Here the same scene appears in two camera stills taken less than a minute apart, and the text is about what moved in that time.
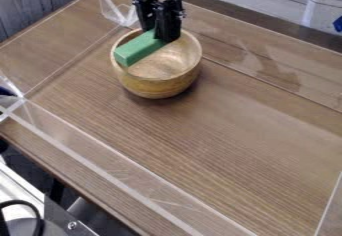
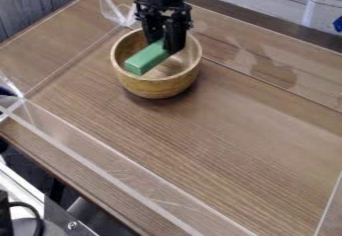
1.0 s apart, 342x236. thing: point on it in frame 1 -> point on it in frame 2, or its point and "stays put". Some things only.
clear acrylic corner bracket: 122,14 stays put
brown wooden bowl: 162,73 stays put
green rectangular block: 141,48 -> 142,61
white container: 321,12 stays put
